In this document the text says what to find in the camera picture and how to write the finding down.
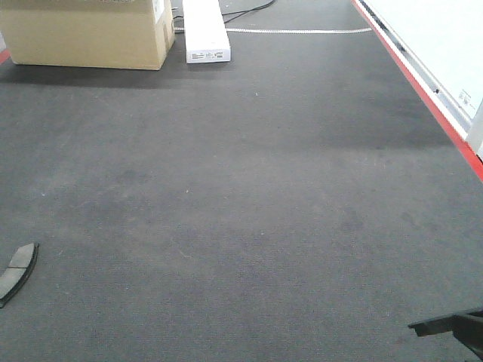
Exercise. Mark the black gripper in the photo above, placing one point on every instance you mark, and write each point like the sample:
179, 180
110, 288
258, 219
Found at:
466, 326

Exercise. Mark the grey brake pad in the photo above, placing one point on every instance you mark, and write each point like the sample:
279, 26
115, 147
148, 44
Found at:
18, 271

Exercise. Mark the white panel with metal trim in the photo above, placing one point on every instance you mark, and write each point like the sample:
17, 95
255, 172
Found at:
438, 47

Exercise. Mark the long white carton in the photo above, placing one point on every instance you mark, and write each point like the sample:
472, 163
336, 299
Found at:
206, 37

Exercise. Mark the brown cardboard box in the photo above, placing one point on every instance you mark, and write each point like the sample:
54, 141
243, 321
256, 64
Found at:
97, 34

